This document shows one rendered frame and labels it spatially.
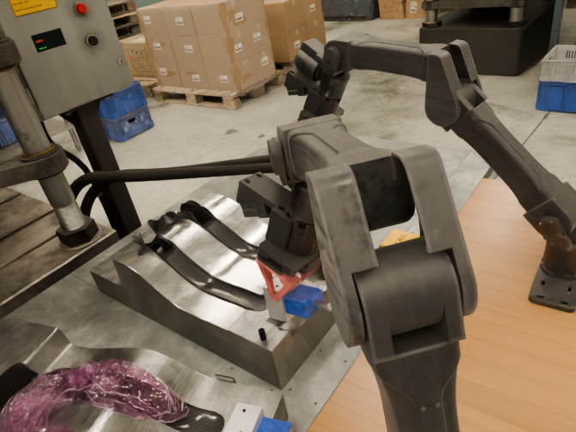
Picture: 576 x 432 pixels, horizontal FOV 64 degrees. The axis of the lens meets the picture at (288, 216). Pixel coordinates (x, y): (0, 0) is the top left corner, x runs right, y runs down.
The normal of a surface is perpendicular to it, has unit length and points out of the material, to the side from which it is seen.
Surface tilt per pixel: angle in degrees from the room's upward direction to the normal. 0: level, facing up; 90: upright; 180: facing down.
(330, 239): 53
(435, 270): 35
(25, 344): 0
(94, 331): 0
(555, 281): 0
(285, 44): 90
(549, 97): 90
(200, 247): 28
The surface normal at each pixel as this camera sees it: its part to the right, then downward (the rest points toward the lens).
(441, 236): 0.07, -0.10
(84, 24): 0.79, 0.22
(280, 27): -0.52, 0.53
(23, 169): 0.29, 0.47
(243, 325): -0.15, -0.83
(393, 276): -0.01, -0.40
